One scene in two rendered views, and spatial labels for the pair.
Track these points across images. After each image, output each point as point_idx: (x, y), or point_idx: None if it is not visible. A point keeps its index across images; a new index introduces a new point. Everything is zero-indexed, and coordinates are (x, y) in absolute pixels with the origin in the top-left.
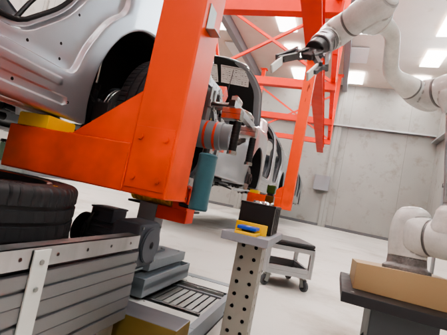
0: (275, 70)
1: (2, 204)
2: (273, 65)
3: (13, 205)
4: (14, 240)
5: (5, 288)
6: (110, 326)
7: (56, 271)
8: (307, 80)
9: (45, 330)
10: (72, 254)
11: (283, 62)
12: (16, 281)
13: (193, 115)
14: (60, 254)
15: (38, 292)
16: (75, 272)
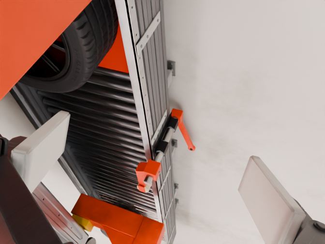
0: (60, 124)
1: (96, 57)
2: (61, 151)
3: (96, 53)
4: (107, 34)
5: (146, 53)
6: None
7: (141, 27)
8: (257, 158)
9: (155, 3)
10: (135, 21)
11: (12, 164)
12: (144, 50)
13: (28, 2)
14: (136, 32)
15: (147, 32)
16: (140, 7)
